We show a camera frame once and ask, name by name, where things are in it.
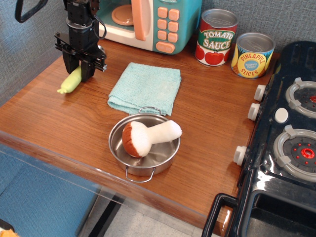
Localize pineapple slices can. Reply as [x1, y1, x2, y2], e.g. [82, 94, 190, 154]
[231, 32, 276, 79]

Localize black braided cable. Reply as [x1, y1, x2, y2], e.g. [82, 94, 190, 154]
[14, 0, 49, 24]

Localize plush mushroom toy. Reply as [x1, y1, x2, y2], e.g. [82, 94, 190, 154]
[122, 120, 182, 158]

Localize black toy stove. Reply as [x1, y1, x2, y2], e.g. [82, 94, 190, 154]
[202, 41, 316, 237]

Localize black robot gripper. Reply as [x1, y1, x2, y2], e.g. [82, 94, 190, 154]
[54, 21, 107, 82]

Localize tomato sauce can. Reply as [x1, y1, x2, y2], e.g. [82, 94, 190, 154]
[195, 8, 238, 66]

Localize spoon with green handle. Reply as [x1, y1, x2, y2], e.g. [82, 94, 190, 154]
[57, 66, 82, 94]

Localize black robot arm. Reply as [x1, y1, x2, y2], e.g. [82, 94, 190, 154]
[55, 0, 107, 81]

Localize toy microwave oven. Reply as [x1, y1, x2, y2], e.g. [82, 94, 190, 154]
[97, 0, 202, 55]

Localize light blue folded cloth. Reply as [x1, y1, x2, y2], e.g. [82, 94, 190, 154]
[108, 62, 182, 116]

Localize small steel pot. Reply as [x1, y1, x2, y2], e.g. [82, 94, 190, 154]
[109, 108, 180, 179]

